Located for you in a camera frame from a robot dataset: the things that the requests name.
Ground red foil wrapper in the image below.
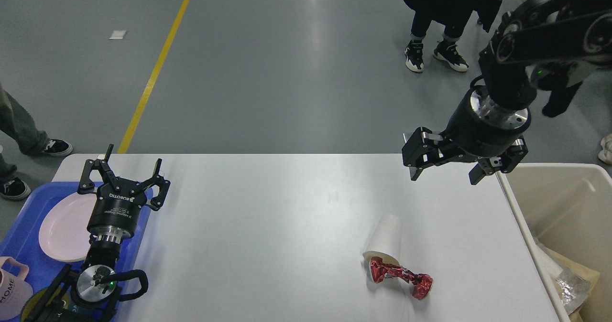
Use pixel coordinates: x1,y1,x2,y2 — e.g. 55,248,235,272
369,256,434,301

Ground shoe at edge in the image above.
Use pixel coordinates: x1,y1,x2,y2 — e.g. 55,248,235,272
0,154,32,202
598,133,612,165
0,87,74,157

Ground shoe at right edge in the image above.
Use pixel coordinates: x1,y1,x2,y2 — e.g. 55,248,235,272
598,133,612,165

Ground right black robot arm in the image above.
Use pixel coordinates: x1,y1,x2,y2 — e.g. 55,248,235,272
402,0,611,185

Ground pink plate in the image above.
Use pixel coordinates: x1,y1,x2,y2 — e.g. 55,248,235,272
38,192,97,263

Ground white paper cup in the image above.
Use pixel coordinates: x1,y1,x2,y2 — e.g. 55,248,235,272
362,215,403,282
537,245,563,281

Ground beige plastic bin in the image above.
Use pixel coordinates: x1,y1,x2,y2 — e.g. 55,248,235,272
496,163,612,322

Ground dark teal mug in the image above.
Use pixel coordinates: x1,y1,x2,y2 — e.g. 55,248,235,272
20,288,71,322

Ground pink mug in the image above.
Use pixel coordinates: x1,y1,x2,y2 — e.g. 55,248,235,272
0,256,33,321

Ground blue plastic tray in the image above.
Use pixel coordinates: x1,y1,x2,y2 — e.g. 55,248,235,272
0,182,151,322

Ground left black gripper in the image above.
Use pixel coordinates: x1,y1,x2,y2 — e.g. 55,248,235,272
77,144,171,244

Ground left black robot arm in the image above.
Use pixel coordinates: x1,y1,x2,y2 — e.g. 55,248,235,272
21,144,171,322

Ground person in black coat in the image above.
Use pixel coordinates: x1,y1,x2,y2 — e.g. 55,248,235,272
403,0,503,73

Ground brown paper bag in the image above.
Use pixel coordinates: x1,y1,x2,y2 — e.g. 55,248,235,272
545,248,601,322

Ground lying white paper cup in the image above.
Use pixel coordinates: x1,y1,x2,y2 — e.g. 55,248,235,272
362,215,403,282

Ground left metal floor plate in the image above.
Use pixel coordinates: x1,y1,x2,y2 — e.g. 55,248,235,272
403,132,413,146

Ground aluminium foil sheet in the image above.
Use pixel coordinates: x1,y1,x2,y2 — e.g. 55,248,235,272
553,265,592,315

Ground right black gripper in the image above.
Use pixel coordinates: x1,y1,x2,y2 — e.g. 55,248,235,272
402,86,532,185

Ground white paper on floor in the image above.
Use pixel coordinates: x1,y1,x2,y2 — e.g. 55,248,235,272
109,30,127,40

